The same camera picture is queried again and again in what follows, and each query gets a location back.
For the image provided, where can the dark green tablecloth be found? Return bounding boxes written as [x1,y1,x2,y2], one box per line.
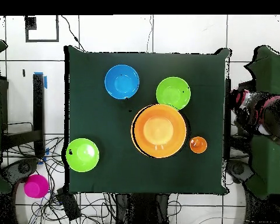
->
[64,45,232,196]

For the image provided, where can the green plastic bowl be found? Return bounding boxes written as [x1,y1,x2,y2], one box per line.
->
[155,76,191,111]
[65,138,100,173]

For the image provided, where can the black power strip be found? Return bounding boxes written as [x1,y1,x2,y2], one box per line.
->
[55,187,82,221]

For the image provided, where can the tangle of black cables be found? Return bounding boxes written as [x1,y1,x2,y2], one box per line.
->
[2,136,117,224]

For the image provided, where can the orange plastic cup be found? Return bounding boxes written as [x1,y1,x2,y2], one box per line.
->
[189,136,208,154]

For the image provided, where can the black box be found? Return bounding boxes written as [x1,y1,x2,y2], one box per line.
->
[0,76,9,131]
[237,80,256,93]

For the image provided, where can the dark square floor frame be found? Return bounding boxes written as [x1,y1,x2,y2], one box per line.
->
[24,15,60,43]

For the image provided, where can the black cable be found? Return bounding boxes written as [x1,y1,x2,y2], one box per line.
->
[60,15,86,53]

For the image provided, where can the pink plastic cup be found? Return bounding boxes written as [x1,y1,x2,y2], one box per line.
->
[23,174,50,199]

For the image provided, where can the blue plastic bowl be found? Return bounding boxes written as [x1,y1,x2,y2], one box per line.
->
[104,64,140,100]

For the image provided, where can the large orange plastic bowl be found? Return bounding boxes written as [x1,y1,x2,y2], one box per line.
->
[130,103,188,159]

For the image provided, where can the black stand with blue tape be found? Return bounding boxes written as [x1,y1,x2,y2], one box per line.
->
[1,72,48,159]

